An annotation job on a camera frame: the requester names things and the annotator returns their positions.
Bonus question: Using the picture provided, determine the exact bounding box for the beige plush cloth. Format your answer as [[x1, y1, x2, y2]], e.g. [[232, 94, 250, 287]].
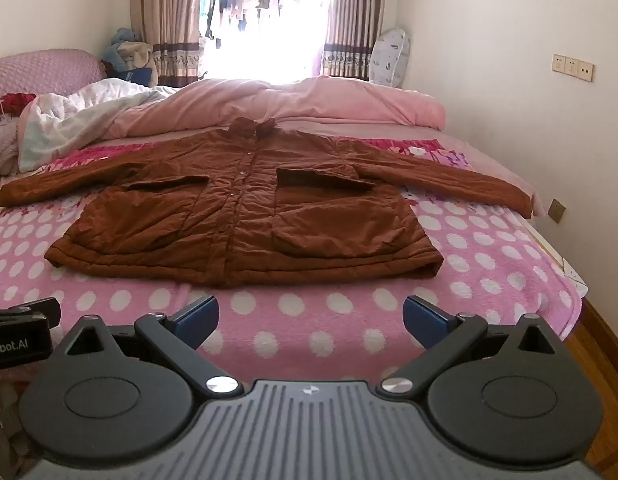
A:
[[122, 40, 155, 72]]

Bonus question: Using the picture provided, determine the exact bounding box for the pink quilted headboard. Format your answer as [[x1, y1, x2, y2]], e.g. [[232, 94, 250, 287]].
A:
[[0, 49, 107, 103]]

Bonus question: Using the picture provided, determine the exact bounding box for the red knitted cloth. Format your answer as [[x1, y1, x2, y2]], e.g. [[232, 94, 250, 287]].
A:
[[0, 92, 37, 123]]

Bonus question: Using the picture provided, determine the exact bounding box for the striped beige curtain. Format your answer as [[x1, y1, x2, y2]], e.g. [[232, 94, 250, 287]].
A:
[[321, 0, 402, 81], [128, 0, 205, 88]]

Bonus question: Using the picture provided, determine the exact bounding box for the white quilt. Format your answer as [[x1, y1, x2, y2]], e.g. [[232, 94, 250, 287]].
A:
[[19, 78, 182, 173]]

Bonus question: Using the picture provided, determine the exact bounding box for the dark blue bag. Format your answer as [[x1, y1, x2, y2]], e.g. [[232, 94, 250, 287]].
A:
[[109, 66, 159, 87]]

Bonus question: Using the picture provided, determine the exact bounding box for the pile of clothes in corner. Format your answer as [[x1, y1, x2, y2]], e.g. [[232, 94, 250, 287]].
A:
[[102, 27, 142, 73]]

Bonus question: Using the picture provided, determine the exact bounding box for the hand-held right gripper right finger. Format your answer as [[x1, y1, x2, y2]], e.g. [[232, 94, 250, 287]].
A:
[[378, 295, 566, 396]]

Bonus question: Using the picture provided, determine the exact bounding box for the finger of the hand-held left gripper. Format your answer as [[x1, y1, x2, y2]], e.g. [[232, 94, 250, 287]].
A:
[[0, 297, 62, 328]]

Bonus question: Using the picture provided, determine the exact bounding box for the white patterned pillow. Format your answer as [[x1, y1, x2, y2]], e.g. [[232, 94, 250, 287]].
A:
[[369, 26, 414, 88]]

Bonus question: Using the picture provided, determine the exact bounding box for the white wall socket panel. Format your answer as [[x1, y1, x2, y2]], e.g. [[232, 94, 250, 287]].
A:
[[552, 53, 594, 82]]

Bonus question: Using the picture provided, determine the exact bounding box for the row of hanging clothes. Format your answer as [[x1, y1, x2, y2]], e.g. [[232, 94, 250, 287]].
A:
[[199, 0, 302, 48]]

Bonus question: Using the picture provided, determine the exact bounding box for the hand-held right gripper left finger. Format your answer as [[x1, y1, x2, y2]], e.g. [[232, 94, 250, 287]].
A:
[[53, 295, 245, 396]]

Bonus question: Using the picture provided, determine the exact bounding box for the pink quilt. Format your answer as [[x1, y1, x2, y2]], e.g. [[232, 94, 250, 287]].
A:
[[112, 74, 447, 139]]

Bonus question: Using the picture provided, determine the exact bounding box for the pink dotted floral blanket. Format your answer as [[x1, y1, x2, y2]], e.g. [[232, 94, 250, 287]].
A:
[[0, 137, 584, 411]]

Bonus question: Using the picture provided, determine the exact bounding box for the brown padded jacket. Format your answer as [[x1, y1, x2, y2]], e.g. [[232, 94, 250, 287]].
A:
[[0, 116, 533, 289]]

